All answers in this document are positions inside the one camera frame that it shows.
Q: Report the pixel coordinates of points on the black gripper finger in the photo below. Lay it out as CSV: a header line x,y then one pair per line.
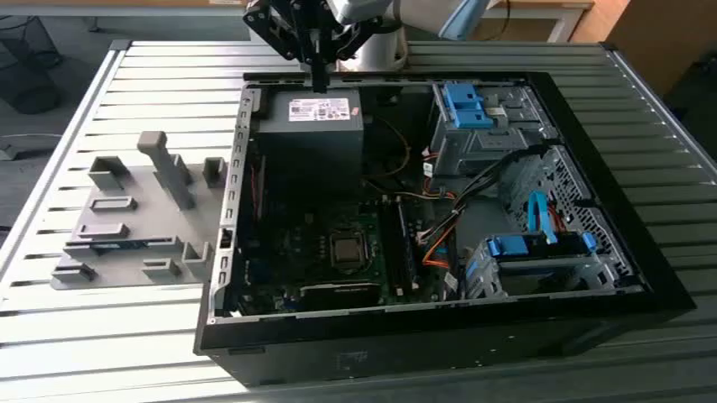
x,y
274,35
353,44

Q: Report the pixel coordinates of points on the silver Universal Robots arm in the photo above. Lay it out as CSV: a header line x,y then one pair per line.
x,y
381,46

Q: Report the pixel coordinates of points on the black RAM slot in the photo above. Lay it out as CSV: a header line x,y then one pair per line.
x,y
391,247

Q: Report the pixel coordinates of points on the dark installed RAM stick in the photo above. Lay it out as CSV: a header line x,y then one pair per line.
x,y
409,247

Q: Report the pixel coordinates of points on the grey power supply unit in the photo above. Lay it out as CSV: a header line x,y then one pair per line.
x,y
314,126

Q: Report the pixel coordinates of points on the blue drive carrier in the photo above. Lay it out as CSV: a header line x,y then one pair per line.
x,y
462,105

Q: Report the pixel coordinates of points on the metal drive cage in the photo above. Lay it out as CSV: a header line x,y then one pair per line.
x,y
493,142

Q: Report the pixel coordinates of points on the CPU socket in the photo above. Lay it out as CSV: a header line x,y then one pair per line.
x,y
347,232

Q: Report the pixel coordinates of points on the silver CPU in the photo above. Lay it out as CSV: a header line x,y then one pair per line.
x,y
347,251

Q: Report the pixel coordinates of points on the grey parts rack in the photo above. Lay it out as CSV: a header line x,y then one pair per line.
x,y
140,218

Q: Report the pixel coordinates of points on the green motherboard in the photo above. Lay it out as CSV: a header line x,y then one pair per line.
x,y
291,252

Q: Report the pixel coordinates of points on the wooden cabinet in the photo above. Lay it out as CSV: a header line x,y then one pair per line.
x,y
661,38

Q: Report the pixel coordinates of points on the blue disk carrier with disk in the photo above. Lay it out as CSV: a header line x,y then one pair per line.
x,y
506,245

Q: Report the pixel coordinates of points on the grey floor stand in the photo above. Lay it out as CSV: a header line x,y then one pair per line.
x,y
6,152

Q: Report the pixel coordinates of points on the blue bay latch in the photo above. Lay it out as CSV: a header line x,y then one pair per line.
x,y
473,268

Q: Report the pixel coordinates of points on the black graphics card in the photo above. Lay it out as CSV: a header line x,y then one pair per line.
x,y
342,296

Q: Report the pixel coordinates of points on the metal disk bay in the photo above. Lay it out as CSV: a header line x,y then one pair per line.
x,y
560,273

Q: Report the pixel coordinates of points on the black PC case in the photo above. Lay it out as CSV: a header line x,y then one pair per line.
x,y
391,348

